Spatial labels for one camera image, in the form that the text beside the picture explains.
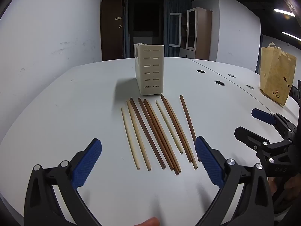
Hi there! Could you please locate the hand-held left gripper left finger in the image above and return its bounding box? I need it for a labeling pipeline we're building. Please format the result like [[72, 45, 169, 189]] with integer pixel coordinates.
[[24, 138, 103, 226]]

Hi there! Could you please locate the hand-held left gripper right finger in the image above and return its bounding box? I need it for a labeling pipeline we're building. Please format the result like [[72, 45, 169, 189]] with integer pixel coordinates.
[[195, 136, 274, 226]]

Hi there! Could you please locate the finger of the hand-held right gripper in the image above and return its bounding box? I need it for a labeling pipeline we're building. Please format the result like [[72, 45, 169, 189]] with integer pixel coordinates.
[[251, 108, 296, 137], [234, 126, 294, 154]]

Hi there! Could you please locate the row of wooden chopsticks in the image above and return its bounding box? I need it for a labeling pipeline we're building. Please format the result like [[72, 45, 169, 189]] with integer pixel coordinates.
[[121, 95, 201, 176]]

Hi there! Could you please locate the beige slotted utensil holder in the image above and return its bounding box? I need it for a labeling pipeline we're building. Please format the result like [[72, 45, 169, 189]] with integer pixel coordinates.
[[134, 43, 164, 96]]

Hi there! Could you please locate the person's right hand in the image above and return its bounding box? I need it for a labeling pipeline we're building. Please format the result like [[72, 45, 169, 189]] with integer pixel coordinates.
[[269, 176, 278, 196]]

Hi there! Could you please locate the person's left hand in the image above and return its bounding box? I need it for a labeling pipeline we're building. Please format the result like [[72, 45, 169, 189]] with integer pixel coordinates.
[[137, 217, 161, 226]]

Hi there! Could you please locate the brown paper bag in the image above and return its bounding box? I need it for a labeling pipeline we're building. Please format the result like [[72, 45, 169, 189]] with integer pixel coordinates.
[[259, 42, 297, 106]]

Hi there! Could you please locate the long ceiling light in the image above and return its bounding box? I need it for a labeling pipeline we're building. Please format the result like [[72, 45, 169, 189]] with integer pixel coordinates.
[[281, 31, 301, 40], [274, 8, 295, 17]]

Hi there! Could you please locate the tan glass door cabinet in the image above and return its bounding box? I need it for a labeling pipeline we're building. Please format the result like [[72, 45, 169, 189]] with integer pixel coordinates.
[[186, 7, 212, 60]]

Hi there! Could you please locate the blue curtain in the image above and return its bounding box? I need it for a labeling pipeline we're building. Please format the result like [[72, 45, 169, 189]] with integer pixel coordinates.
[[163, 0, 191, 57], [122, 0, 130, 59]]

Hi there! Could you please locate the dark brown wooden door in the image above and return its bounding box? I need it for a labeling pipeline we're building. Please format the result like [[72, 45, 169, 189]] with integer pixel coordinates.
[[101, 0, 125, 61]]

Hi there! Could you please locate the dark window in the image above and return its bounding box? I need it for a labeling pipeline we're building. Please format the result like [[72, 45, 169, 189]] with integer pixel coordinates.
[[128, 0, 165, 38]]

